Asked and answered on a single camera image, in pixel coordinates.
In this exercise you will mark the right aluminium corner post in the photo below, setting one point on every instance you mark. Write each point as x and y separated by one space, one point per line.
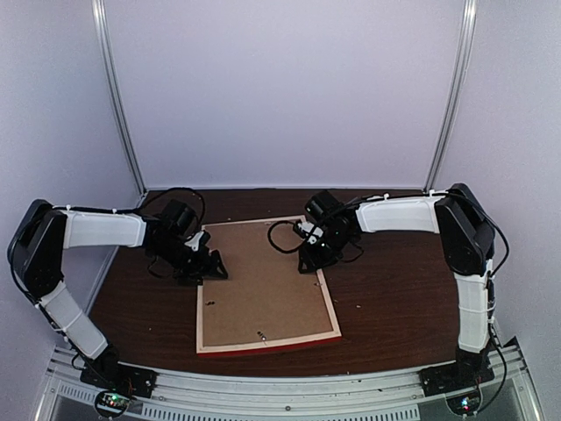
460 70

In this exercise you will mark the aluminium corner post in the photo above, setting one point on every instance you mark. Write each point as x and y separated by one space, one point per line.
460 70
116 101

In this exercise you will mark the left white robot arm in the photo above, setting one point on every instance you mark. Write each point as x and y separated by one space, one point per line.
59 254

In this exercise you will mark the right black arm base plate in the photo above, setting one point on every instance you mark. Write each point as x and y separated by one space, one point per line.
451 377

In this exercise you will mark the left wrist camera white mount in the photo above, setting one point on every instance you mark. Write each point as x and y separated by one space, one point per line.
198 242

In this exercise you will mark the left aluminium corner post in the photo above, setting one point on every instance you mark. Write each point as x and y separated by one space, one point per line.
116 101

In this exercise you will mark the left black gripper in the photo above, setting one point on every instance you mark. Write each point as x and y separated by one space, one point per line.
200 268

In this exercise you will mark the brown backing board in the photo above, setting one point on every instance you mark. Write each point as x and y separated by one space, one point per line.
263 285

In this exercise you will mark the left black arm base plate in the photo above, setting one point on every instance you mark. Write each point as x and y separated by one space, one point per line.
130 381

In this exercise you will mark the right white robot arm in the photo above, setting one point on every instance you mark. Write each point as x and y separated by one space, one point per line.
455 215

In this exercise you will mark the aluminium front rail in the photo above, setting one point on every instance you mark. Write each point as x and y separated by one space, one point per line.
396 395

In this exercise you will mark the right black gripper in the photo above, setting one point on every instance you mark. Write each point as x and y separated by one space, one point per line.
314 259

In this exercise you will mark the wooden picture frame red edge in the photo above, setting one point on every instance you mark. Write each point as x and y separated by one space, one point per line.
201 324

